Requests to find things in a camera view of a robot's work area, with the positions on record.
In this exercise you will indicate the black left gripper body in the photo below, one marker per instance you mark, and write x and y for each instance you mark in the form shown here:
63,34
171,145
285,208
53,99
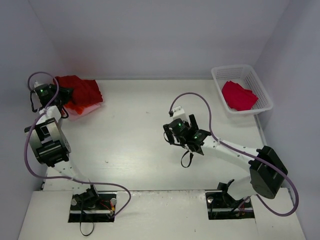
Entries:
64,92

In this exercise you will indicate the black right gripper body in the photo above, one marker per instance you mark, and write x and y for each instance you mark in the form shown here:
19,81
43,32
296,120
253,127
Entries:
169,135

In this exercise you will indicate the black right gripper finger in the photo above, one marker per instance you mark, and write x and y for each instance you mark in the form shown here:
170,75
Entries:
192,122
168,136

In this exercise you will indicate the dark red t shirt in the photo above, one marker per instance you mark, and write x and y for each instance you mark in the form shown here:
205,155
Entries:
84,91

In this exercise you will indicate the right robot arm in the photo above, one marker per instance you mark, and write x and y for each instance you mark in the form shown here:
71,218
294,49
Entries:
265,170

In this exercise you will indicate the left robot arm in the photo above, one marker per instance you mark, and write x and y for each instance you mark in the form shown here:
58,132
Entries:
49,144

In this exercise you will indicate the orange folded t shirt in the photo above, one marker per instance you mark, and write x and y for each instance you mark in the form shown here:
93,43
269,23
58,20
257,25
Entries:
79,109

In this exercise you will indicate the pink folded t shirt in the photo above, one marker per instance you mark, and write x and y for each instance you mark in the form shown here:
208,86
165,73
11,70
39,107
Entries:
72,114

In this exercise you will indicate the red t shirt in basket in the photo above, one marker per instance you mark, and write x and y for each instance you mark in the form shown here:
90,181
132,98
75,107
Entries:
237,97

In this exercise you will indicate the white plastic basket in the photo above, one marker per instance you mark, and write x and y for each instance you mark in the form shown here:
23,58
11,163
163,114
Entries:
245,76

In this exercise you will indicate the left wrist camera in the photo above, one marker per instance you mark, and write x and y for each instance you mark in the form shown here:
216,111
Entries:
36,84

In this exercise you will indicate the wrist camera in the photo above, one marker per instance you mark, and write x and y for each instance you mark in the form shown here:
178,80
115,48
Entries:
36,84
178,113

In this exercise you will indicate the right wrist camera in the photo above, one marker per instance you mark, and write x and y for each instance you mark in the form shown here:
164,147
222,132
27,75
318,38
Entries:
178,113

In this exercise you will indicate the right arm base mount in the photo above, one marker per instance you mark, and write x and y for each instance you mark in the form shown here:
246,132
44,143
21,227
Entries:
221,206

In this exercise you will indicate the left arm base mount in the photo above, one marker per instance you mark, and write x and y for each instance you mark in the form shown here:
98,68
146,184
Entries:
87,215

